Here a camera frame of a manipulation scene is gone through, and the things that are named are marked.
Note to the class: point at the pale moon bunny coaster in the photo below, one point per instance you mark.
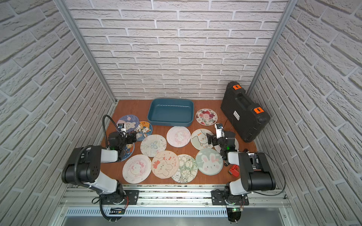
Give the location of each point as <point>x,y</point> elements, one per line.
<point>218,149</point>

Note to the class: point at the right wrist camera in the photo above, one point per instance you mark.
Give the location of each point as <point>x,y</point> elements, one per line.
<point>219,130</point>

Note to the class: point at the purple bunny coaster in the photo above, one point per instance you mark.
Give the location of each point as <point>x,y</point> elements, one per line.
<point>131,122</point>

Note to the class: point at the teal plastic storage box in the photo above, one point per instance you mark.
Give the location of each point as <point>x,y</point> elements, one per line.
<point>171,112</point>

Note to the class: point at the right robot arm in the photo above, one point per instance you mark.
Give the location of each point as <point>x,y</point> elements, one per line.
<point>254,170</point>

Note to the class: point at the pink round bunny coaster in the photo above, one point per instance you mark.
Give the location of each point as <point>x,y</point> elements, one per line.
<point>137,169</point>

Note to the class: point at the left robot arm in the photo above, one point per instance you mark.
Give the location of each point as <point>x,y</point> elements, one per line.
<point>83,168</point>

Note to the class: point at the red rose floral coaster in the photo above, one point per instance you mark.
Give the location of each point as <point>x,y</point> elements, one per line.
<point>206,117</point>

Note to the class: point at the green bunny coaster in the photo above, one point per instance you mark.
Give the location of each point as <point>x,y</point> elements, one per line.
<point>209,161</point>

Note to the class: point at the pink unicorn coaster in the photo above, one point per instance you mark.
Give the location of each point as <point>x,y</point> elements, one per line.
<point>178,136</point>

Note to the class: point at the white butterfly coaster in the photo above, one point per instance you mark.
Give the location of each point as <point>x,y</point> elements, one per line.
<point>152,145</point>

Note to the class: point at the red black screwdriver tool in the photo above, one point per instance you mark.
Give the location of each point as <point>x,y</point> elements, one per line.
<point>234,171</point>

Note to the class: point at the black tool case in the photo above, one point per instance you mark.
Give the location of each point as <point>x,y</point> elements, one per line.
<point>247,117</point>

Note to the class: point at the blue car animals coaster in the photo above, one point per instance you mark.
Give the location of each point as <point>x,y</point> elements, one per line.
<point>127,152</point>

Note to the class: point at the peach bunny shaped coaster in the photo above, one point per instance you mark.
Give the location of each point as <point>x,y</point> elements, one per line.
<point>165,164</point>

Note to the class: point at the white alpaca coaster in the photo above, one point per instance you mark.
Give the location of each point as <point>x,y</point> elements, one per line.
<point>199,139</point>

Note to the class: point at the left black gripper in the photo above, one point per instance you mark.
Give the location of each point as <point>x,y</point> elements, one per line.
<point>126,140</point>

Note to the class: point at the green tulip coaster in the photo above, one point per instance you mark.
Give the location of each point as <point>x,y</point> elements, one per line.
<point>187,171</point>

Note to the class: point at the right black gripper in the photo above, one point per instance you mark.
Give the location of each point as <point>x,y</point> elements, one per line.
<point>216,140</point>

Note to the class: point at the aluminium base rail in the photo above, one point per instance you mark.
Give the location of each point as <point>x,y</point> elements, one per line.
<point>172,201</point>

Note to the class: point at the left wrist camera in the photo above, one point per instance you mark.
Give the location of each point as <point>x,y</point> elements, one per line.
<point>121,127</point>

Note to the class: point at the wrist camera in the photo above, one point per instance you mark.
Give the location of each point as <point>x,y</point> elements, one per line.
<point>219,130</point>
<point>121,127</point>

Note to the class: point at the blue denim bears coaster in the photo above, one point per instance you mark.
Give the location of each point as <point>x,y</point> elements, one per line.
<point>143,130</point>

